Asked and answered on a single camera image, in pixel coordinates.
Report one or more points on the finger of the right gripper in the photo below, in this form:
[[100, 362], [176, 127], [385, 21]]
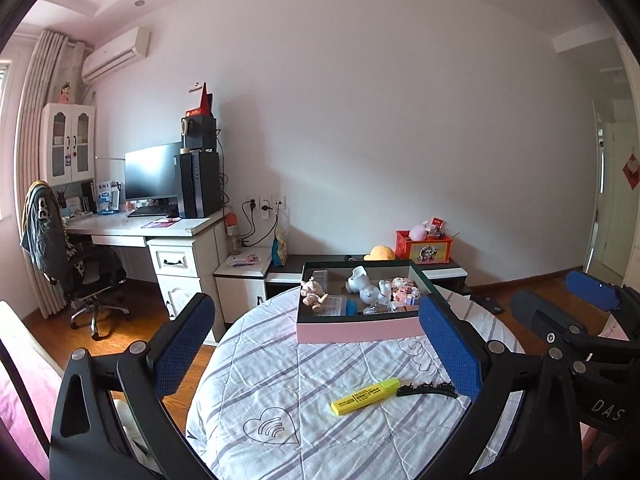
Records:
[[547, 321], [602, 295]]

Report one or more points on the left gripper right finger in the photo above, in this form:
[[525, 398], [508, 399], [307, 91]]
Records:
[[487, 373]]

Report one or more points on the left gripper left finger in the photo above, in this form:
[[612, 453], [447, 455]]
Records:
[[156, 371]]

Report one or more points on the pink brick block toy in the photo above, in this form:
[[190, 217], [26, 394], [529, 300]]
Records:
[[406, 295]]

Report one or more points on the yellow highlighter marker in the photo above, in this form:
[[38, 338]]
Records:
[[365, 397]]

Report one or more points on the blue highlighter marker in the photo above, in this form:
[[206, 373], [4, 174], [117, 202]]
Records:
[[351, 308]]

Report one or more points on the pig doll figurine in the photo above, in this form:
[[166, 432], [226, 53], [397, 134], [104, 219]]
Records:
[[313, 294]]

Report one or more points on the black bathroom scale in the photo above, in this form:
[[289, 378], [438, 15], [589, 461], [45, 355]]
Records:
[[491, 305]]

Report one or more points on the white door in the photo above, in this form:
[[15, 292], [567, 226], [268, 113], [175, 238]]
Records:
[[617, 200]]

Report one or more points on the black office chair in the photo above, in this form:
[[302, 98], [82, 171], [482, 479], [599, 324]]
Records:
[[81, 272]]

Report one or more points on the red toy crate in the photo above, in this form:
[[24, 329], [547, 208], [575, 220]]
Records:
[[425, 244]]

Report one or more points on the white computer desk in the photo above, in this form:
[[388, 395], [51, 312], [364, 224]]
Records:
[[184, 254]]

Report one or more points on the white low side table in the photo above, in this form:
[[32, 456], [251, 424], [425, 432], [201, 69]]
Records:
[[247, 280]]

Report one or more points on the striped white bed quilt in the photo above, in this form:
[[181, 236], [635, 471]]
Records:
[[262, 409]]

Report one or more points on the yellow plush toy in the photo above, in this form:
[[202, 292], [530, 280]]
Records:
[[380, 253]]

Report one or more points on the pink storage box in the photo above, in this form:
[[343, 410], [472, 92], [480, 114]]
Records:
[[331, 326]]

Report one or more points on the black computer monitor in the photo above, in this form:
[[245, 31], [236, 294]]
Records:
[[150, 173]]

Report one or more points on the black computer tower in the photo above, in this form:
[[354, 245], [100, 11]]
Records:
[[198, 184]]

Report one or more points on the black speaker box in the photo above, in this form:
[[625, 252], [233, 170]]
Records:
[[199, 132]]

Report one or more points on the white glass door cabinet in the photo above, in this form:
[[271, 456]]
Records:
[[67, 143]]

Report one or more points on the beige curtain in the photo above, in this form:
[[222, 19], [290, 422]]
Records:
[[44, 60]]

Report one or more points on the white air conditioner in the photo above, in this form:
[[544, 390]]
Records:
[[127, 48]]

